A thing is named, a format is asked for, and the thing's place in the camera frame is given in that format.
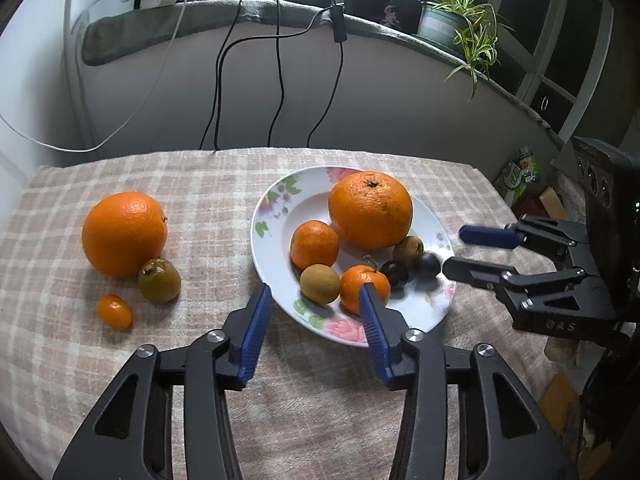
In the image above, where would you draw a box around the white power strip cable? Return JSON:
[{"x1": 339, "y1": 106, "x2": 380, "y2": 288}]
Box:
[{"x1": 62, "y1": 0, "x2": 138, "y2": 151}]

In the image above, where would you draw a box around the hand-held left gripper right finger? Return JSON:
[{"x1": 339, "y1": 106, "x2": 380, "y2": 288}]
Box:
[{"x1": 358, "y1": 282, "x2": 581, "y2": 480}]

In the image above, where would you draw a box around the green snack bag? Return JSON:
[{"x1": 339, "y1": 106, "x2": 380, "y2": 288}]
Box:
[{"x1": 495, "y1": 147, "x2": 543, "y2": 206}]

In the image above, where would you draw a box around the small orange kumquat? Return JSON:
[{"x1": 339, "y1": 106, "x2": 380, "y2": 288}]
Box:
[{"x1": 97, "y1": 294, "x2": 133, "y2": 331}]

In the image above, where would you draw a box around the white floral plate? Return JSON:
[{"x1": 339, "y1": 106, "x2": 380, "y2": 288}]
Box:
[{"x1": 250, "y1": 165, "x2": 457, "y2": 348}]

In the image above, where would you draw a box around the brown green persimmon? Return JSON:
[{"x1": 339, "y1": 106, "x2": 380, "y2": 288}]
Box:
[{"x1": 138, "y1": 258, "x2": 182, "y2": 304}]

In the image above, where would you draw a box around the large orange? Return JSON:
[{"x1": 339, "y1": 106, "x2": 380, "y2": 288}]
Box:
[
  {"x1": 81, "y1": 191, "x2": 168, "y2": 278},
  {"x1": 328, "y1": 171, "x2": 414, "y2": 251}
]

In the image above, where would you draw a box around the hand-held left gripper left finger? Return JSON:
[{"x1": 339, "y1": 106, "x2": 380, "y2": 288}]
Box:
[{"x1": 52, "y1": 283, "x2": 273, "y2": 480}]

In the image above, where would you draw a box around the brown cardboard piece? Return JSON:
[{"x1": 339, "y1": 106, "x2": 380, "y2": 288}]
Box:
[{"x1": 515, "y1": 187, "x2": 571, "y2": 222}]

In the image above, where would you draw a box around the mandarin with stem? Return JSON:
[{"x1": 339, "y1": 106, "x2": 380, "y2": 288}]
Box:
[{"x1": 340, "y1": 255, "x2": 391, "y2": 317}]

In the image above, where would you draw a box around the potted spider plant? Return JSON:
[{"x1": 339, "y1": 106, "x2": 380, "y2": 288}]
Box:
[{"x1": 390, "y1": 0, "x2": 513, "y2": 103}]

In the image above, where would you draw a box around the small brown kiwi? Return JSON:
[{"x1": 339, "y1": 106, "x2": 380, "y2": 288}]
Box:
[
  {"x1": 299, "y1": 264, "x2": 342, "y2": 305},
  {"x1": 392, "y1": 235, "x2": 425, "y2": 270}
]

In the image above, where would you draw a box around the dark plum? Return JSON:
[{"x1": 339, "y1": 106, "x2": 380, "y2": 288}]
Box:
[
  {"x1": 412, "y1": 252, "x2": 443, "y2": 283},
  {"x1": 381, "y1": 259, "x2": 411, "y2": 288}
]

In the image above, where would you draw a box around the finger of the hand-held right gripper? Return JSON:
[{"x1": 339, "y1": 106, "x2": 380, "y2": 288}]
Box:
[
  {"x1": 458, "y1": 214, "x2": 587, "y2": 262},
  {"x1": 442, "y1": 256, "x2": 621, "y2": 335}
]

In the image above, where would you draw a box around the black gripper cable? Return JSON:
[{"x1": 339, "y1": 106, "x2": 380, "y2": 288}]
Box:
[{"x1": 577, "y1": 347, "x2": 621, "y2": 480}]

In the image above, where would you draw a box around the black cable with inline switch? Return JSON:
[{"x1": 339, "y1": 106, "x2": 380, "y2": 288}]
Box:
[{"x1": 306, "y1": 2, "x2": 348, "y2": 148}]

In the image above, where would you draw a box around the grey windowsill cover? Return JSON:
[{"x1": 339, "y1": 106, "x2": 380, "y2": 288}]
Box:
[{"x1": 81, "y1": 0, "x2": 561, "y2": 136}]

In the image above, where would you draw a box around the long white cable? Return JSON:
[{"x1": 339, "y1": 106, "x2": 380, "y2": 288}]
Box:
[{"x1": 0, "y1": 0, "x2": 193, "y2": 153}]

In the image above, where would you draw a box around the white window frame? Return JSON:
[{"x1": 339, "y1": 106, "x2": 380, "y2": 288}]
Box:
[{"x1": 480, "y1": 0, "x2": 617, "y2": 146}]

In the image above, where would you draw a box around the beige checked tablecloth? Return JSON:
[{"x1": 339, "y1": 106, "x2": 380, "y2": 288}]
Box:
[{"x1": 0, "y1": 147, "x2": 566, "y2": 480}]

